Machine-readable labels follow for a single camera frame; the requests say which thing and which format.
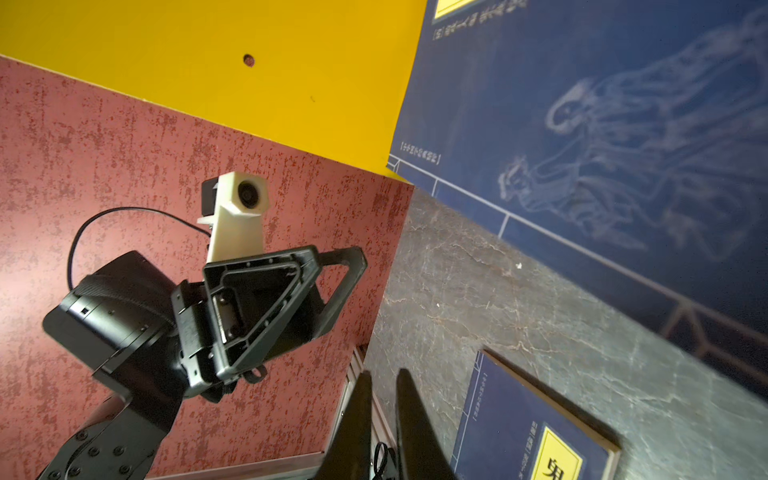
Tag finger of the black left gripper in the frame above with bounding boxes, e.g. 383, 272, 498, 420
203, 246, 324, 382
314, 246, 368, 338

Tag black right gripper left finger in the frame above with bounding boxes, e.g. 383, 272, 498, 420
314, 371, 372, 480

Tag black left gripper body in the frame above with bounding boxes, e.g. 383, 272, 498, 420
42, 251, 207, 432

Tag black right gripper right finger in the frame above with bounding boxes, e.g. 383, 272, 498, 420
396, 369, 456, 480

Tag blue Chinese book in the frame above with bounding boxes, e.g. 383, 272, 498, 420
450, 349, 621, 480
388, 1, 767, 396

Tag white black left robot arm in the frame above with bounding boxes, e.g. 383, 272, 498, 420
42, 245, 367, 479

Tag yellow pink blue bookshelf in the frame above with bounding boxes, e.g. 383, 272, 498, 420
1, 1, 426, 175

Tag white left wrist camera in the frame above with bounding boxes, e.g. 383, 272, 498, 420
197, 172, 269, 263

